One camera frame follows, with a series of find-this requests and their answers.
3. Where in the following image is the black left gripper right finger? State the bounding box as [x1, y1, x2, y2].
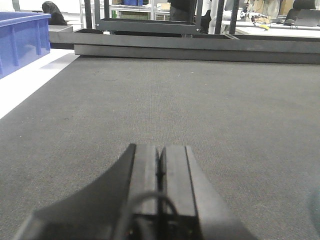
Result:
[160, 145, 255, 240]

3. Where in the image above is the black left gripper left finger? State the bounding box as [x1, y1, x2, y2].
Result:
[14, 144, 158, 240]

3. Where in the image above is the blue plastic tray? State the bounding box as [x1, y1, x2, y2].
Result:
[0, 11, 51, 78]

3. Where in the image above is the black flat tray stack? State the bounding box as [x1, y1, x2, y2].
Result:
[49, 29, 320, 65]

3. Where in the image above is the dark grey table mat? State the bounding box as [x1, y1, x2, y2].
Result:
[0, 57, 320, 240]

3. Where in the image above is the black office chair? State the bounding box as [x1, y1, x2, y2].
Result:
[41, 1, 68, 26]

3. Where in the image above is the black metal rack frame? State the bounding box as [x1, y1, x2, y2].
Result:
[82, 0, 242, 36]

